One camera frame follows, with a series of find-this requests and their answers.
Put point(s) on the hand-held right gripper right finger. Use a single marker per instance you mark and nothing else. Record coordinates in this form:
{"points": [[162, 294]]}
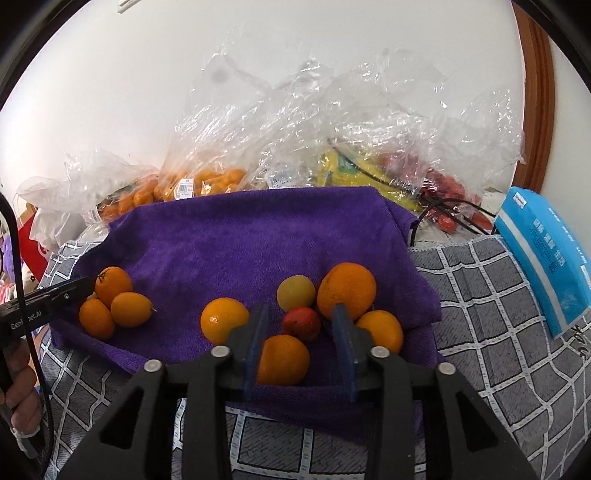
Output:
{"points": [[344, 341]]}

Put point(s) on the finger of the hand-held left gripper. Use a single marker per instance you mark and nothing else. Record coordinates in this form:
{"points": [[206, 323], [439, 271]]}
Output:
{"points": [[64, 291]]}

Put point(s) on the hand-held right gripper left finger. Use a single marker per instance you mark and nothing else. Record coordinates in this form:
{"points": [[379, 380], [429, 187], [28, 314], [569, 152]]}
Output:
{"points": [[256, 341]]}

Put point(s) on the small red tomato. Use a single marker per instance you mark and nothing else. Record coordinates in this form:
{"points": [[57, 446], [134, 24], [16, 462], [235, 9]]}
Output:
{"points": [[301, 323]]}

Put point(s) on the orange mandarin with stem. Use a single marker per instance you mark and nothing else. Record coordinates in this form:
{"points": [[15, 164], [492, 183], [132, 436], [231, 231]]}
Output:
{"points": [[113, 286]]}

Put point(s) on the yellow-green plum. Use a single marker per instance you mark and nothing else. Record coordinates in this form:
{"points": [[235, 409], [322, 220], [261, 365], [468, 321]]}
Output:
{"points": [[296, 292]]}

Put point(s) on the person's left hand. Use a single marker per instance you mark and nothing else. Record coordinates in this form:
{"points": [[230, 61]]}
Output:
{"points": [[23, 383]]}

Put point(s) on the red paper bag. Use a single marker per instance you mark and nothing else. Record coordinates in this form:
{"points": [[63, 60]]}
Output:
{"points": [[39, 242]]}

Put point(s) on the white plastic bag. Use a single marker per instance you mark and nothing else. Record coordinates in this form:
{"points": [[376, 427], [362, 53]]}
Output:
{"points": [[46, 203]]}

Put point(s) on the purple towel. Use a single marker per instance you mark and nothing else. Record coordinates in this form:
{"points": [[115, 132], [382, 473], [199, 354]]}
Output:
{"points": [[231, 244]]}

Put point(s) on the grey checked blanket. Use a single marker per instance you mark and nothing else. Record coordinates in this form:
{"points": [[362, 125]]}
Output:
{"points": [[485, 332]]}

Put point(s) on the yellow package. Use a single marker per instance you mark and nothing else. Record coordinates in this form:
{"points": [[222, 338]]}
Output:
{"points": [[355, 173]]}

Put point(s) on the labelled clear bag of mandarins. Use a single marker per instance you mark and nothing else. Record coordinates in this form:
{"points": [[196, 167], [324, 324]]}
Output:
{"points": [[207, 170]]}

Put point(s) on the blue tissue pack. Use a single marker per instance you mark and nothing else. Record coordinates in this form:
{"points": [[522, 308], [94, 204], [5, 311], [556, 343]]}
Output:
{"points": [[545, 258]]}

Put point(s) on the large crumpled clear plastic bag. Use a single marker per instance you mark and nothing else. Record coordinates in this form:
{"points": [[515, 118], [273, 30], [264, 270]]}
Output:
{"points": [[369, 106]]}

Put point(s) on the wooden door frame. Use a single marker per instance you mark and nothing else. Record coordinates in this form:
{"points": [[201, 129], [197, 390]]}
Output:
{"points": [[535, 92]]}

